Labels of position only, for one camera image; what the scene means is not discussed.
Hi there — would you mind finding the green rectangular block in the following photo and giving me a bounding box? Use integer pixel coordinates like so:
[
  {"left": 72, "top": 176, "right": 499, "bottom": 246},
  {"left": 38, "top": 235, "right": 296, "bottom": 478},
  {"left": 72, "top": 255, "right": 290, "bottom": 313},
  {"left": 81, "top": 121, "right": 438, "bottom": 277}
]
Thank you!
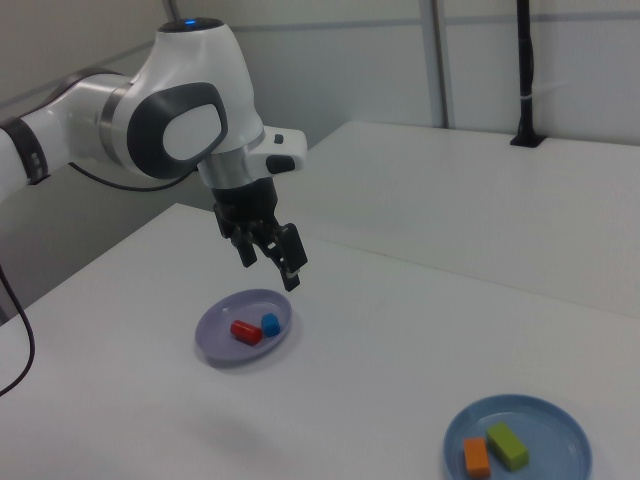
[{"left": 485, "top": 421, "right": 530, "bottom": 472}]

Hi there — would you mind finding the red cylinder block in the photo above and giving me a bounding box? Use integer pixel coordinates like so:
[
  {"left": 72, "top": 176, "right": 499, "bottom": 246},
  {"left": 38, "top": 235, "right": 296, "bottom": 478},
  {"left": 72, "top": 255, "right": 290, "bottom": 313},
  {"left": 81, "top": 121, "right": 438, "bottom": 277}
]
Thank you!
[{"left": 229, "top": 319, "right": 263, "bottom": 347}]

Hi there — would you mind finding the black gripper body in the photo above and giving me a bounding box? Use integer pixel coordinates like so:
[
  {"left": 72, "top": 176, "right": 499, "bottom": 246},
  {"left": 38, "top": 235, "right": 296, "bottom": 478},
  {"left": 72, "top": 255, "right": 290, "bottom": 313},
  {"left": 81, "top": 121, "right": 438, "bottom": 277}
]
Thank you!
[{"left": 210, "top": 177, "right": 279, "bottom": 242}]

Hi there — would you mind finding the grey metal partition post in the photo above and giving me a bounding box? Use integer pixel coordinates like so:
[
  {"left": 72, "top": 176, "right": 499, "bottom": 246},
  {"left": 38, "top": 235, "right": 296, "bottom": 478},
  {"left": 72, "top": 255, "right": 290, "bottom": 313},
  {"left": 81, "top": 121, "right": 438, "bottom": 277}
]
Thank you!
[{"left": 429, "top": 0, "right": 450, "bottom": 129}]

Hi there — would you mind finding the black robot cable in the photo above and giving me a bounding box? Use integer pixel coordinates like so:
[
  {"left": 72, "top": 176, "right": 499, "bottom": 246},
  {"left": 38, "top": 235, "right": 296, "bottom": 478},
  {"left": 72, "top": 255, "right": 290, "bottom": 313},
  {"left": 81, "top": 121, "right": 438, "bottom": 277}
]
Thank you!
[{"left": 0, "top": 159, "right": 199, "bottom": 397}]

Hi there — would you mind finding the orange rectangular block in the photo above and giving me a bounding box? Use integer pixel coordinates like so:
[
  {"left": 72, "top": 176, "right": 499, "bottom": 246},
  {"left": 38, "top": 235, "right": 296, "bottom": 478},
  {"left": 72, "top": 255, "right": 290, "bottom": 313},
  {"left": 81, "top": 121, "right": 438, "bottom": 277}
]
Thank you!
[{"left": 462, "top": 437, "right": 491, "bottom": 476}]

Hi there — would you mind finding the blue plate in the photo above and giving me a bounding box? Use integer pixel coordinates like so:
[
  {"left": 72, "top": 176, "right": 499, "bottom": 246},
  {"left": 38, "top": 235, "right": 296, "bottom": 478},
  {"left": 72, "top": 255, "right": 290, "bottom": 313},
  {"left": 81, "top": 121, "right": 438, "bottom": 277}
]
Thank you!
[{"left": 443, "top": 394, "right": 594, "bottom": 480}]

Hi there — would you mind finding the purple plate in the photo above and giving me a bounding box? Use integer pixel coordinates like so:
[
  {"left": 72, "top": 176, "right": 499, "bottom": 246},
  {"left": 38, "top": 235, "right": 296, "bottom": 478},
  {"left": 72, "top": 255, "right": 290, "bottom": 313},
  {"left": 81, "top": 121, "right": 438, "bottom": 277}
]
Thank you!
[{"left": 193, "top": 288, "right": 295, "bottom": 365}]

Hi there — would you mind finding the black camera pole with clamp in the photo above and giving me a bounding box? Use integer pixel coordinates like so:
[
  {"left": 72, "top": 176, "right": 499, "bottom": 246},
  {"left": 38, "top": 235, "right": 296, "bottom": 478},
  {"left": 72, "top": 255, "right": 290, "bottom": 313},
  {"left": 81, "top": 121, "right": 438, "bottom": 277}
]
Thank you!
[{"left": 509, "top": 0, "right": 546, "bottom": 149}]

